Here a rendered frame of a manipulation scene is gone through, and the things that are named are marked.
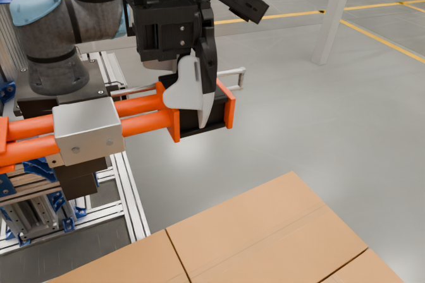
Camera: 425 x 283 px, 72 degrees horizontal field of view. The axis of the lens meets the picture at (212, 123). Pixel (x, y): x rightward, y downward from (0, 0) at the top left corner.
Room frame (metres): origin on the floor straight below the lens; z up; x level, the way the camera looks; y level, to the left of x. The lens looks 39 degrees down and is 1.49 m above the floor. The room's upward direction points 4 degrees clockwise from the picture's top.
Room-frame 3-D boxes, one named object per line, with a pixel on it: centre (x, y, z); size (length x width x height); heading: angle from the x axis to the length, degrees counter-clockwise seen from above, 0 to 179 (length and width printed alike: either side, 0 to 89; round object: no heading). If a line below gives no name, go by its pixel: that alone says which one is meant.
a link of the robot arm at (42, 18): (0.70, 0.43, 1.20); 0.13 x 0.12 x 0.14; 122
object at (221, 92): (0.32, 0.03, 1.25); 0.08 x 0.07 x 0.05; 118
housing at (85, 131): (0.27, 0.15, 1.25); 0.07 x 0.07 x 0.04; 28
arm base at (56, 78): (0.70, 0.43, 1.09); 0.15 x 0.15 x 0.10
